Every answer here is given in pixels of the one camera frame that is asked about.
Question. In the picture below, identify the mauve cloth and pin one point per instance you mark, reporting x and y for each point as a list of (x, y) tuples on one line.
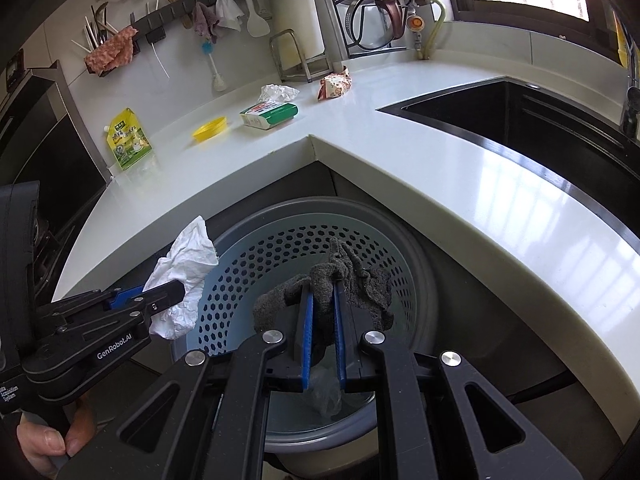
[(206, 22)]

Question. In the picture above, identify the dark wall rack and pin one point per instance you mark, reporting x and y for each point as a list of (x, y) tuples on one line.
[(200, 2)]

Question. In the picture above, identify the black range hood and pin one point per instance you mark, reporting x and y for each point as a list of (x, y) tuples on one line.
[(50, 160)]

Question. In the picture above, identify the black sink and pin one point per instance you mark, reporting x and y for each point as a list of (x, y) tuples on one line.
[(525, 125)]

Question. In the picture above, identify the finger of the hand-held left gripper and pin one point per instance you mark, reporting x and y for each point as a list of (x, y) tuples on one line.
[(122, 296), (160, 297)]

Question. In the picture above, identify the glass pot lid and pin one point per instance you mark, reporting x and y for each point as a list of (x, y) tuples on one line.
[(372, 22)]

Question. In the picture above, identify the metal cutting board holder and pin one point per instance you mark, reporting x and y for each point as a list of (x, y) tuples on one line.
[(285, 50)]

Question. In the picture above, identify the printed snack wrapper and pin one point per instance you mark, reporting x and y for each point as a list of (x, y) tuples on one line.
[(335, 86)]

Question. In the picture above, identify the white rice paddle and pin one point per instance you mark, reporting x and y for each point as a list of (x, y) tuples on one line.
[(257, 22)]

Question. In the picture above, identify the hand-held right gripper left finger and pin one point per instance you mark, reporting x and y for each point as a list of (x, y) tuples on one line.
[(307, 330)]

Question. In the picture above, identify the yellow plastic lid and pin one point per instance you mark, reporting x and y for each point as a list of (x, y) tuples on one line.
[(210, 129)]

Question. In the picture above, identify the green and white box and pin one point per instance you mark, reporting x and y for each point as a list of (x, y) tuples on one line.
[(267, 115)]

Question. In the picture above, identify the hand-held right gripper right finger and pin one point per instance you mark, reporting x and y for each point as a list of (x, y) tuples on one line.
[(340, 330)]

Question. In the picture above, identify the pink dish cloth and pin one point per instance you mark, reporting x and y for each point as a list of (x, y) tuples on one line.
[(110, 52)]

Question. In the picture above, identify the yellow green seasoning pouch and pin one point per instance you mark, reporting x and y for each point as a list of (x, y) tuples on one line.
[(127, 140)]

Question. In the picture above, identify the clear plastic bag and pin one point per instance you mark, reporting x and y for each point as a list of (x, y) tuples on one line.
[(327, 395)]

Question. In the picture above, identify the bundle of chopsticks and cutlery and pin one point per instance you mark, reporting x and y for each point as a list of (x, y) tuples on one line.
[(97, 30)]

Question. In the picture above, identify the white cloth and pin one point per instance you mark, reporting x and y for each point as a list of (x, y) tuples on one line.
[(230, 12)]

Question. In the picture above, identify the grey perforated trash bin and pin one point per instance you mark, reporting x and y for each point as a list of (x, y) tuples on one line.
[(240, 270)]

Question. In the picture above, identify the white blue bottle brush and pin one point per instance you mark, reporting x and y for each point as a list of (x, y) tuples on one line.
[(215, 72)]

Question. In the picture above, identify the white tissue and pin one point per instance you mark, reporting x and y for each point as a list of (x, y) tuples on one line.
[(277, 93), (185, 260)]

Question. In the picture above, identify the person's left hand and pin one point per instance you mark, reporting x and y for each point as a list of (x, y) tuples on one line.
[(37, 445)]

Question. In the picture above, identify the white cutting board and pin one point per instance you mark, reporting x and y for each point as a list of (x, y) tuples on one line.
[(295, 5)]

